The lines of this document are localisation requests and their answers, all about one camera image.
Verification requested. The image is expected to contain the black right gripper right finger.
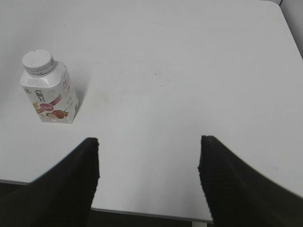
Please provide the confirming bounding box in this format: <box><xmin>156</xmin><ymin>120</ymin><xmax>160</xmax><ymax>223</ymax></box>
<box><xmin>198</xmin><ymin>136</ymin><xmax>303</xmax><ymax>227</ymax></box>

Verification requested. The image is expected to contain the white yili changqing yogurt bottle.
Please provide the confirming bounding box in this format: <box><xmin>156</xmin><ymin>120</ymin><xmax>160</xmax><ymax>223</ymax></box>
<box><xmin>20</xmin><ymin>59</ymin><xmax>79</xmax><ymax>123</ymax></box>

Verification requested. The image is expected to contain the white plastic bottle cap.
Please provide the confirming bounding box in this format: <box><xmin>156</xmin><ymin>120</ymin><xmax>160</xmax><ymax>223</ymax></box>
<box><xmin>22</xmin><ymin>49</ymin><xmax>55</xmax><ymax>76</ymax></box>

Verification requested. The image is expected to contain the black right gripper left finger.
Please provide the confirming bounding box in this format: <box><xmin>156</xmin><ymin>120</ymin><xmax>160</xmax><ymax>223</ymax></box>
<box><xmin>0</xmin><ymin>138</ymin><xmax>100</xmax><ymax>227</ymax></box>

